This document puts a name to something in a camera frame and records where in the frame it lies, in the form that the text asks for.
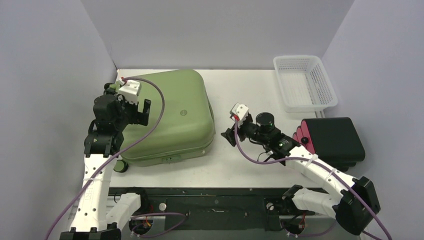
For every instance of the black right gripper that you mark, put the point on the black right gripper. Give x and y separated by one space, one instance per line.
236 133

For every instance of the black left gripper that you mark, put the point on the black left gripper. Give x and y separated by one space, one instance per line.
138 117

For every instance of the green hard-shell suitcase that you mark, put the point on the green hard-shell suitcase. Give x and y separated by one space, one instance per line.
181 121

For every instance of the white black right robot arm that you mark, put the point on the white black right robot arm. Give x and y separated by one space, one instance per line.
330 179

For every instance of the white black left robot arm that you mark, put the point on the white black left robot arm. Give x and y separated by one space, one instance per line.
102 146

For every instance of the white perforated plastic basket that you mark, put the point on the white perforated plastic basket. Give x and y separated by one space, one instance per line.
304 84

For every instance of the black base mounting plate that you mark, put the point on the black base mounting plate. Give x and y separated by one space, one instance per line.
214 221

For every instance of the black and pink storage organizer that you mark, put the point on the black and pink storage organizer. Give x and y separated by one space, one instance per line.
335 140

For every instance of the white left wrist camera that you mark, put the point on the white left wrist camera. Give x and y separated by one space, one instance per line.
130 90

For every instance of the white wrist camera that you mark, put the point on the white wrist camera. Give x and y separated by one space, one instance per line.
130 90
239 112

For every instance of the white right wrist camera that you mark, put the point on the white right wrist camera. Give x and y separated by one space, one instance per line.
239 112

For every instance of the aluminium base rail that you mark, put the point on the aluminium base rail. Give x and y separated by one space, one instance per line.
348 208

